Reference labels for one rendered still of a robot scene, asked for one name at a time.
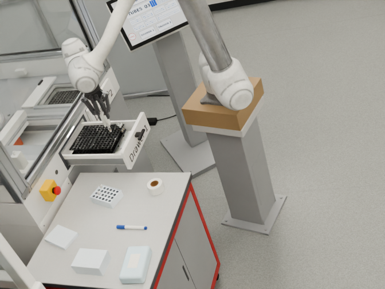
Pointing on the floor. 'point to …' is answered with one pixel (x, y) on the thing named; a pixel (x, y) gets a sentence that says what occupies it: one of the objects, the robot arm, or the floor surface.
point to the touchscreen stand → (197, 160)
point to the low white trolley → (132, 234)
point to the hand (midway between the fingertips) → (105, 118)
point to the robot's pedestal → (244, 175)
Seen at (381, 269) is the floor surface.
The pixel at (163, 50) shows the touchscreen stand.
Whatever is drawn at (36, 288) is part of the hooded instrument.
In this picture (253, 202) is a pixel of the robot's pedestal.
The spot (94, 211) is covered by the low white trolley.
